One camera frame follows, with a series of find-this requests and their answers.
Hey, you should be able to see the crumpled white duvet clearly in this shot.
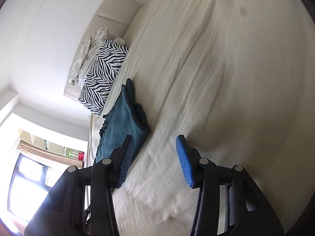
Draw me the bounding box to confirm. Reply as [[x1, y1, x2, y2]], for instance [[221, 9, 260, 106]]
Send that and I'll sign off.
[[68, 27, 126, 87]]

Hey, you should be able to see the zebra print pillow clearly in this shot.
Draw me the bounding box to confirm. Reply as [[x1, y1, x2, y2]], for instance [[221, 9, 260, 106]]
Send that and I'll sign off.
[[78, 38, 130, 117]]

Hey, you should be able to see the dark green sweater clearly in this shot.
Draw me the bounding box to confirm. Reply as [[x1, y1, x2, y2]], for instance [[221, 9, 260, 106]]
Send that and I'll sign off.
[[94, 78, 152, 167]]

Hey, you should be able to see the dark framed window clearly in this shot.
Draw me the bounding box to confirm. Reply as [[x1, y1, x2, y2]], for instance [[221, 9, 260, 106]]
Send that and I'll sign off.
[[7, 152, 54, 215]]

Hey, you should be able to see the bed with beige sheet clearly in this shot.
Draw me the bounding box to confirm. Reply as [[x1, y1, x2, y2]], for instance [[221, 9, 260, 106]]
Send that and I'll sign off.
[[85, 0, 312, 236]]

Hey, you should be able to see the beige padded headboard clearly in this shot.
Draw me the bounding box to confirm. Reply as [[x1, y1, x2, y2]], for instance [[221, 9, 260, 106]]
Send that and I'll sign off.
[[63, 0, 146, 102]]

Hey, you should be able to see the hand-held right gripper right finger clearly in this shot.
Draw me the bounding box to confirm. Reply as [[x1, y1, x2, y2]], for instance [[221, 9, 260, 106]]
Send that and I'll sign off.
[[175, 134, 286, 236]]

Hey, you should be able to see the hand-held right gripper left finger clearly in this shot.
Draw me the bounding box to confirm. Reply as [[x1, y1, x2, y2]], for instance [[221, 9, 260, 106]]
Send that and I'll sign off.
[[25, 135, 135, 236]]

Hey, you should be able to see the white wall shelf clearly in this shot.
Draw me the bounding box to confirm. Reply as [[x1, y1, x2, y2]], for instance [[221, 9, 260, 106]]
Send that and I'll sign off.
[[19, 128, 87, 163]]

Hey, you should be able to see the beige curtain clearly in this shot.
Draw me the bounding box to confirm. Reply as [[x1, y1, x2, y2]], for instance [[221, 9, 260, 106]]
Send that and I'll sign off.
[[16, 140, 84, 168]]

